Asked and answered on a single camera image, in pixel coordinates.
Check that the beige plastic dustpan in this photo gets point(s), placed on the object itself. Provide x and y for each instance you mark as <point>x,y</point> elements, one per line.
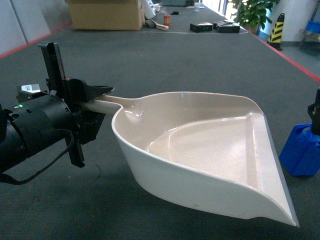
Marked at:
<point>206,151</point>

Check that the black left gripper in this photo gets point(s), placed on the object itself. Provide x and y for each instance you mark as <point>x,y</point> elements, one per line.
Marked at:
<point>56,103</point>

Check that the black box left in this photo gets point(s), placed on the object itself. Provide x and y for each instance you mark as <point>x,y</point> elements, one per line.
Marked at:
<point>201,27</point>

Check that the large cardboard box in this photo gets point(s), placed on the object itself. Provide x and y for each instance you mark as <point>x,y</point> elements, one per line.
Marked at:
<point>114,15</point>

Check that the black box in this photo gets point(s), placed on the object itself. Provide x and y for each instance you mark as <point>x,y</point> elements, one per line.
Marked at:
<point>226,26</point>
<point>201,27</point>

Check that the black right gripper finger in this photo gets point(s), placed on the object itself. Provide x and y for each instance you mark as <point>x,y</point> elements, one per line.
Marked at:
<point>313,111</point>

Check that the yellow black traffic cone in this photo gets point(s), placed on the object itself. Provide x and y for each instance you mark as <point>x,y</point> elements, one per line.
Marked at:
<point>275,38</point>

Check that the potted green plant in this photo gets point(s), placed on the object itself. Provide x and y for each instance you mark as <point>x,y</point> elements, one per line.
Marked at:
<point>253,13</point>

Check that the orange bottle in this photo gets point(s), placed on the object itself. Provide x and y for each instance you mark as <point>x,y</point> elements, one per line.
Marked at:
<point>167,20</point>

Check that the black box right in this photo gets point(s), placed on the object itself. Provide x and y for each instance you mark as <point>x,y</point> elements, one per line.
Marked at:
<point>226,26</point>

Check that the wooden handled brush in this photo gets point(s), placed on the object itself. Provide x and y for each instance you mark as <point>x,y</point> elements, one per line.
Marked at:
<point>150,23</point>

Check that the blue plastic block part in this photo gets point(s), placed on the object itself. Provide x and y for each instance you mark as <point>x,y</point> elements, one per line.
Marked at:
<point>301,153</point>

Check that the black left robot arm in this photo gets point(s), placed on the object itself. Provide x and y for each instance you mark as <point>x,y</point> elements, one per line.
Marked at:
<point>40,119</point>

